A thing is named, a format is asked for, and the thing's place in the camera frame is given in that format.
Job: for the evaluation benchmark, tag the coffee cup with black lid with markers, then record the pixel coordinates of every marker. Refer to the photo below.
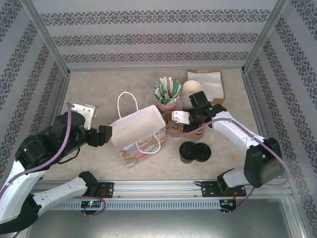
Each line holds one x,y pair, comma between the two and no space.
188,151

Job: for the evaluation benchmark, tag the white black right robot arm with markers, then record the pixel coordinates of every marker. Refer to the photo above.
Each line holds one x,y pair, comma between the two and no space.
237,131

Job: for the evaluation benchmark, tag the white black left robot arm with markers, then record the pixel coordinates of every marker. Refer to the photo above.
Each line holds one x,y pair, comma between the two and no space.
62,191

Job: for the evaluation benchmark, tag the brown napkin tray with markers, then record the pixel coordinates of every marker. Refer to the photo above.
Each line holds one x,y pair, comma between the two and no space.
221,100

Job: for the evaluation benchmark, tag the white paper wrapped straw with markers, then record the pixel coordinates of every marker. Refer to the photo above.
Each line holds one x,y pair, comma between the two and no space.
179,93
163,83

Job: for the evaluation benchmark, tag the pink cup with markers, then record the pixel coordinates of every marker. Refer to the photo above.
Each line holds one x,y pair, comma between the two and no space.
168,106

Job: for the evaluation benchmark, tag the green striped wrapped straw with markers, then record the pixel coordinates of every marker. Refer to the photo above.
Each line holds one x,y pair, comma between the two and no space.
176,85
157,91

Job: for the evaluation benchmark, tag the brown wooden stirrer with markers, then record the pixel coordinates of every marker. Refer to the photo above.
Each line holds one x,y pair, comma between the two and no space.
169,81

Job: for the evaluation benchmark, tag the small green-lit circuit board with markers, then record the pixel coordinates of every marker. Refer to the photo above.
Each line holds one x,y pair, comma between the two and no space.
91,204

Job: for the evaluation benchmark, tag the grey metal base panel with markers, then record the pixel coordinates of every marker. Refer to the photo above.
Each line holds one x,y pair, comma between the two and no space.
161,225

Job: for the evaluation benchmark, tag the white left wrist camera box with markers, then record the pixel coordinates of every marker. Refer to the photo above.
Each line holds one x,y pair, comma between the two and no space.
84,111

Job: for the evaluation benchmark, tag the aluminium frame side rail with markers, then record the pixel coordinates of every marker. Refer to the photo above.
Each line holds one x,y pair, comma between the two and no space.
255,104
62,94

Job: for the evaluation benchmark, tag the aluminium frame cross beam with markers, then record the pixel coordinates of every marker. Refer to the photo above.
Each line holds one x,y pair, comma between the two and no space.
153,69

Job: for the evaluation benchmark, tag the aluminium frame corner post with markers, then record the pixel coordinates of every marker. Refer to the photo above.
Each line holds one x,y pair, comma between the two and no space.
267,32
47,34

